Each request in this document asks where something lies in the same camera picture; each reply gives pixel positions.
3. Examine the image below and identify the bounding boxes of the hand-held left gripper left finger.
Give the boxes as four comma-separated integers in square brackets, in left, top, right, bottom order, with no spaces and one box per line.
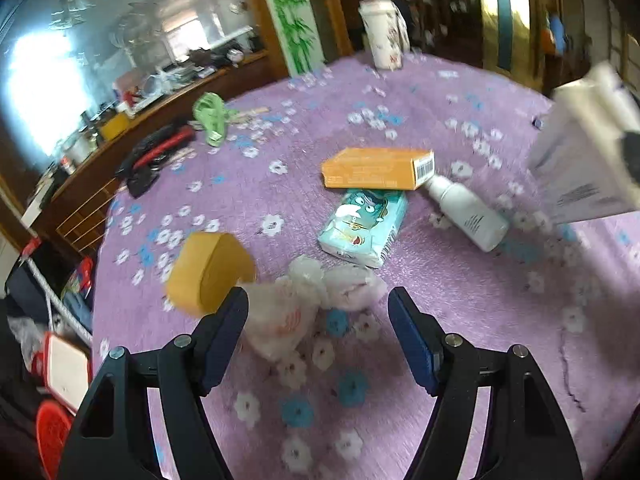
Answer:
[57,287,249,480]

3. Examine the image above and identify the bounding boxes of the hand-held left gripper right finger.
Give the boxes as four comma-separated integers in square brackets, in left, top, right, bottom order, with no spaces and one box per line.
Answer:
[389,287,583,480]

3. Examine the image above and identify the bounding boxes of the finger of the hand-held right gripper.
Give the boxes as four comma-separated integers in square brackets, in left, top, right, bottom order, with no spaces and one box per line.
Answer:
[618,130,640,211]

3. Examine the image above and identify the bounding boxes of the long white medicine box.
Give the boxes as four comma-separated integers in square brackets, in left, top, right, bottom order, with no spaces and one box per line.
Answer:
[529,61,640,225]

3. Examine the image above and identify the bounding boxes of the white plastic bag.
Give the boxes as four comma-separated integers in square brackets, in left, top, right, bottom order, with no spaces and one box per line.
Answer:
[240,255,389,362]

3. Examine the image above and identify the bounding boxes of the teal cartoon tissue pack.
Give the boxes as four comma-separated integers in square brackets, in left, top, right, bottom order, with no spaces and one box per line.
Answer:
[317,188,409,266]

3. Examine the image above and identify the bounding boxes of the orange medicine box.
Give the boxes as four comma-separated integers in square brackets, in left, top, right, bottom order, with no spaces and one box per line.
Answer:
[321,147,435,191]

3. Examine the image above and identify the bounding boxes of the red plastic basket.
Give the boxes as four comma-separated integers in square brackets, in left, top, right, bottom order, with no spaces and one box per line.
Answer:
[36,400,74,479]

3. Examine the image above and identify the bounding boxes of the purple floral tablecloth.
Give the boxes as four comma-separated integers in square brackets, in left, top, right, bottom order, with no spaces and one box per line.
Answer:
[92,52,640,480]

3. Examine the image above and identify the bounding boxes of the white spray bottle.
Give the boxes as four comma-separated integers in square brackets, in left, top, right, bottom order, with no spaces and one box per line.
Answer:
[427,172,511,253]

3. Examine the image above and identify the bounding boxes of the blue container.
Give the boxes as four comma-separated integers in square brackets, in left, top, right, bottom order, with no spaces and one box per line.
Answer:
[542,12,569,57]

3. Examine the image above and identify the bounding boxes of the white tray red rim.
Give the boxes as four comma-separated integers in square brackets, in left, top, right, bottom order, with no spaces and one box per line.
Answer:
[32,332,94,404]

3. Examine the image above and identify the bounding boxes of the long white strip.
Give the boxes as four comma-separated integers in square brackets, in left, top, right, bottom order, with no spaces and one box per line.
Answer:
[20,255,94,342]

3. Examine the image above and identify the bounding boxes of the glossy golden panel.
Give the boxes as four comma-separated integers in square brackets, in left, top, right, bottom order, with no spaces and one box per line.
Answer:
[472,0,544,92]

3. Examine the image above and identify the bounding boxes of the clear plastic bag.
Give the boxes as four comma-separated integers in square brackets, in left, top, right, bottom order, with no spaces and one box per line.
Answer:
[7,316,47,367]

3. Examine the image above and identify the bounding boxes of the red black tool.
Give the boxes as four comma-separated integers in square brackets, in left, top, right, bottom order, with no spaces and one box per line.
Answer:
[116,120,197,199]

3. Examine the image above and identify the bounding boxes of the dark blue paper bag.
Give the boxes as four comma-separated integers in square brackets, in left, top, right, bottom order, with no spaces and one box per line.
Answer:
[5,240,66,307]

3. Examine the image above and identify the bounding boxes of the green cloth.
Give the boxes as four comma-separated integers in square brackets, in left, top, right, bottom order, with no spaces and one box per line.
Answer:
[193,92,239,149]

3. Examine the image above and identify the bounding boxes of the thin wooden sticks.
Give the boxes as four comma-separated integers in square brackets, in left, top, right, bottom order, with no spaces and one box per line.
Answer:
[227,105,271,122]

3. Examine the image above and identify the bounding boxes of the silver metal pot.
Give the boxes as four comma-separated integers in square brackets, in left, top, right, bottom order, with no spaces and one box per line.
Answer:
[62,132,99,166]

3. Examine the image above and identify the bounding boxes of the wooden stair railing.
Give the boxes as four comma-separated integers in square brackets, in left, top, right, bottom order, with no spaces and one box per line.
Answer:
[410,0,482,61]

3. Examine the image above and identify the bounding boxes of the brown wooden counter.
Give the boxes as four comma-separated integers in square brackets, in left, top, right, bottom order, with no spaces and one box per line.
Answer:
[20,50,281,257]

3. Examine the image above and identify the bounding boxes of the dark hanging jacket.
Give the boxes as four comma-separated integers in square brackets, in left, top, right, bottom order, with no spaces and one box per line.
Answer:
[392,0,417,47]

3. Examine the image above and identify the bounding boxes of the white cartoon tumbler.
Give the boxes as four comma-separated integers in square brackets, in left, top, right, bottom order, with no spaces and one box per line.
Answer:
[358,0,407,70]

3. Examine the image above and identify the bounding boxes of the dark handbag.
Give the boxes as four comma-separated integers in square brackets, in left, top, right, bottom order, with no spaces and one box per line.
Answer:
[187,47,237,69]

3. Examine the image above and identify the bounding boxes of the green bamboo panel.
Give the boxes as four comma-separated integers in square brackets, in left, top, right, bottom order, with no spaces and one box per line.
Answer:
[252,0,327,79]

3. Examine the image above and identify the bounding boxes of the large wall mirror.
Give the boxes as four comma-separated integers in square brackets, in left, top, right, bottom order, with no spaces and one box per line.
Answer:
[0,0,257,157]

